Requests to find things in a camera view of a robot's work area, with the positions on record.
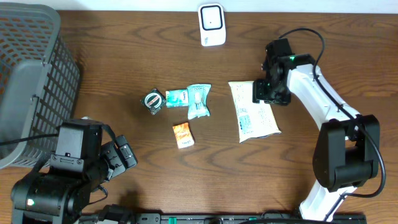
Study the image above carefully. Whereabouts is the white yellow chip bag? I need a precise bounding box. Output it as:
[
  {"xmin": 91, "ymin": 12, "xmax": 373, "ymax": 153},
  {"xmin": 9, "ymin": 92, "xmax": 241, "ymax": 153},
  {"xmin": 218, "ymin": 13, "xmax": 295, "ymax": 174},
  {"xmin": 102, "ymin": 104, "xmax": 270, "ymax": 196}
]
[{"xmin": 228, "ymin": 81, "xmax": 281, "ymax": 144}]

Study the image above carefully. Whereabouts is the orange snack packet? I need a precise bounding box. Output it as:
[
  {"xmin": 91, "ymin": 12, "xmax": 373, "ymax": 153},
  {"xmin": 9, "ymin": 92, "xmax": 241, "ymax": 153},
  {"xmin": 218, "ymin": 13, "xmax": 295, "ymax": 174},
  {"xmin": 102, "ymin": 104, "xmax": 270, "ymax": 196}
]
[{"xmin": 173, "ymin": 123, "xmax": 195, "ymax": 149}]

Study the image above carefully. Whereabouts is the teal white snack packet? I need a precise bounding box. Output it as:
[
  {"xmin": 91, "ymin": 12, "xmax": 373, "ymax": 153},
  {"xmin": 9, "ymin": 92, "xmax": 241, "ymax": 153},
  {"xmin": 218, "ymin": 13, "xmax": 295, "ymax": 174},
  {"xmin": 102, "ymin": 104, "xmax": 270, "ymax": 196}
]
[{"xmin": 187, "ymin": 84, "xmax": 211, "ymax": 119}]

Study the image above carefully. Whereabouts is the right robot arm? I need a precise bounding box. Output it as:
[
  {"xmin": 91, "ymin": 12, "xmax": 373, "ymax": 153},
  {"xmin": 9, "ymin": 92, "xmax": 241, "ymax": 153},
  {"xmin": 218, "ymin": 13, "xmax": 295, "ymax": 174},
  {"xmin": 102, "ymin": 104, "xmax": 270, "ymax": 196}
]
[{"xmin": 252, "ymin": 38, "xmax": 386, "ymax": 222}]

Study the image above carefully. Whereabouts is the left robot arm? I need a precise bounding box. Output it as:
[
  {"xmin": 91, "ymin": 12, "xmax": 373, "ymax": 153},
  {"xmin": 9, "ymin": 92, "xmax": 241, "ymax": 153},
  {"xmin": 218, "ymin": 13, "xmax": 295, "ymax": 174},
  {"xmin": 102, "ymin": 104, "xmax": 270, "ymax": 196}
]
[{"xmin": 11, "ymin": 119, "xmax": 137, "ymax": 223}]

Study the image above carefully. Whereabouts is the white barcode scanner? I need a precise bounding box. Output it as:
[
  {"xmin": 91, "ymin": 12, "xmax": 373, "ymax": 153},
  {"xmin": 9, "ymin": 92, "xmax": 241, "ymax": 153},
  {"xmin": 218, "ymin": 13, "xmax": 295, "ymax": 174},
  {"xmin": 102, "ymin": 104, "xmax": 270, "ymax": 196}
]
[{"xmin": 198, "ymin": 3, "xmax": 226, "ymax": 47}]

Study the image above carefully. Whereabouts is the dark grey plastic basket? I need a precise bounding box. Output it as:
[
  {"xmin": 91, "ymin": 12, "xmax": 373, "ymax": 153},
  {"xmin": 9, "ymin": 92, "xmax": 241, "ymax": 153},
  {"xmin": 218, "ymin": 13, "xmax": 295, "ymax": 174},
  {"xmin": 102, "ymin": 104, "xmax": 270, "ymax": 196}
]
[{"xmin": 1, "ymin": 2, "xmax": 81, "ymax": 168}]

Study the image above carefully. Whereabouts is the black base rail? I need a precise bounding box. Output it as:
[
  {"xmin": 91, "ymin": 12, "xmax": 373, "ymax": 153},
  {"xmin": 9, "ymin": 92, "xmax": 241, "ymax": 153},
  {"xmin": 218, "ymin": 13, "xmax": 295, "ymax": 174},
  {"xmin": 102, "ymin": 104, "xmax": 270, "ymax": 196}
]
[{"xmin": 77, "ymin": 213, "xmax": 368, "ymax": 224}]

